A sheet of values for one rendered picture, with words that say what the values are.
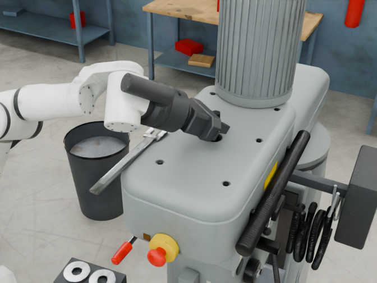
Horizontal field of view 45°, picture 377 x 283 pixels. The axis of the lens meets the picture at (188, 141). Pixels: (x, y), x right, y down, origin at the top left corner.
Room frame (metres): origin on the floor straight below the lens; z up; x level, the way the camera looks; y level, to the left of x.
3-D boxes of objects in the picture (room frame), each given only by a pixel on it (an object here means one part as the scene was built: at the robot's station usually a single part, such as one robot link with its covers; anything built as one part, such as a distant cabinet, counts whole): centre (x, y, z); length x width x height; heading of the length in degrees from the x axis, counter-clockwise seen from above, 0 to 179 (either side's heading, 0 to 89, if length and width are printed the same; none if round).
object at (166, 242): (0.62, 0.04, 1.76); 0.06 x 0.02 x 0.06; 64
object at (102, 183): (0.74, 0.12, 1.89); 0.24 x 0.04 x 0.01; 153
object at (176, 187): (0.84, -0.06, 1.81); 0.47 x 0.26 x 0.16; 154
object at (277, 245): (0.79, -0.19, 1.59); 0.08 x 0.02 x 0.04; 64
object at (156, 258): (0.60, 0.06, 1.76); 0.04 x 0.03 x 0.04; 64
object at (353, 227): (0.95, -0.49, 1.62); 0.20 x 0.09 x 0.21; 154
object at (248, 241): (0.80, -0.20, 1.79); 0.45 x 0.04 x 0.04; 154
